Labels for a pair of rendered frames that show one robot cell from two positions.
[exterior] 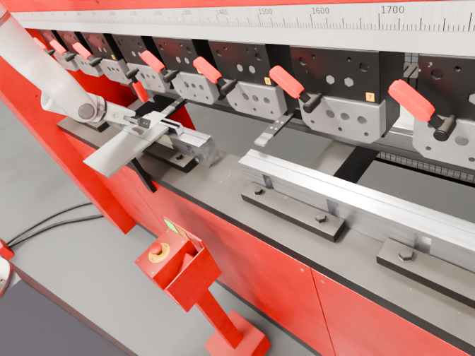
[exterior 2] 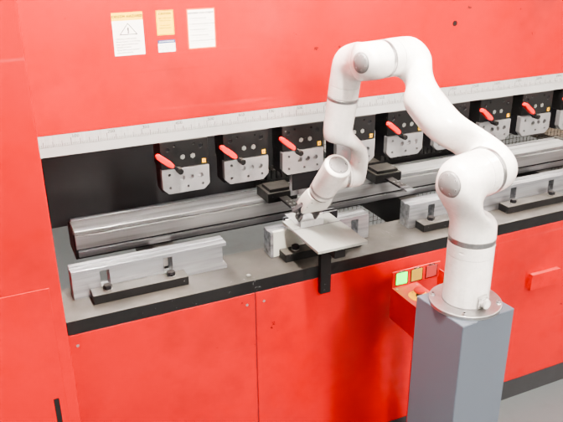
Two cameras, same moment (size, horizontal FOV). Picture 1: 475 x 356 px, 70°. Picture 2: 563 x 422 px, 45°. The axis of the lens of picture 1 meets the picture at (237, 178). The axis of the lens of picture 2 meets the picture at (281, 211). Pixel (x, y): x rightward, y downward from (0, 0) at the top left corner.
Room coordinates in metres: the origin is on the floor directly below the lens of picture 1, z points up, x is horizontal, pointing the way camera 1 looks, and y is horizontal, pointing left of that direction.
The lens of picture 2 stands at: (0.90, 2.34, 1.93)
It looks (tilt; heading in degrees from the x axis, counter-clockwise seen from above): 23 degrees down; 278
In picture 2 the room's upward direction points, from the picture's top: straight up
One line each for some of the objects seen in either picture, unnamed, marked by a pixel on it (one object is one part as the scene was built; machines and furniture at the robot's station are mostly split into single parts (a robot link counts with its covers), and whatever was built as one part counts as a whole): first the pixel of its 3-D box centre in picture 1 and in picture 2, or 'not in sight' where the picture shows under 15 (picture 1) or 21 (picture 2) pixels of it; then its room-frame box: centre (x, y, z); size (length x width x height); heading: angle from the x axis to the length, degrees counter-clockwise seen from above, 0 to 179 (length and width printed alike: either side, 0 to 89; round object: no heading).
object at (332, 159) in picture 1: (367, 133); (386, 200); (0.84, -0.46, 0.81); 0.64 x 0.08 x 0.14; 123
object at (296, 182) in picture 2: (140, 88); (303, 180); (1.13, 0.19, 1.13); 0.10 x 0.02 x 0.10; 33
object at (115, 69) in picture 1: (115, 51); (297, 145); (1.15, 0.20, 1.26); 0.15 x 0.09 x 0.17; 33
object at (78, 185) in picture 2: not in sight; (191, 151); (1.61, -0.12, 1.12); 1.13 x 0.02 x 0.44; 33
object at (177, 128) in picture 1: (162, 123); (310, 217); (1.11, 0.17, 0.98); 0.20 x 0.03 x 0.03; 33
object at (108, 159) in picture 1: (126, 145); (323, 232); (1.05, 0.31, 1.00); 0.26 x 0.18 x 0.01; 123
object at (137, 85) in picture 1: (139, 85); not in sight; (0.97, 0.16, 1.20); 0.04 x 0.02 x 0.10; 123
